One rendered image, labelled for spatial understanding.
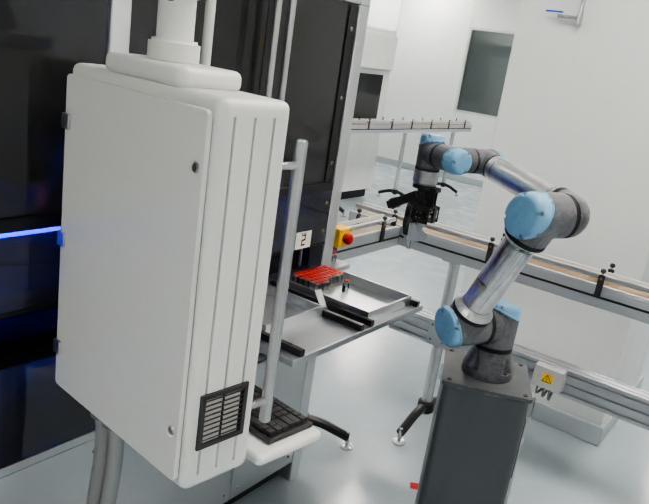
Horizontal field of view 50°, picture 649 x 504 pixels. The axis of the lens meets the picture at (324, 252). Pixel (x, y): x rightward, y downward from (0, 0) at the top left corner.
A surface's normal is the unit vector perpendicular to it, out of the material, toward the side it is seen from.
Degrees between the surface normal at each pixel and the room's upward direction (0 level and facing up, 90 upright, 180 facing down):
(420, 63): 90
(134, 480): 90
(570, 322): 90
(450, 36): 90
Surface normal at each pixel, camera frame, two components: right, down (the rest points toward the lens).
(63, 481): 0.80, 0.28
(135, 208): -0.68, 0.11
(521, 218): -0.82, -0.08
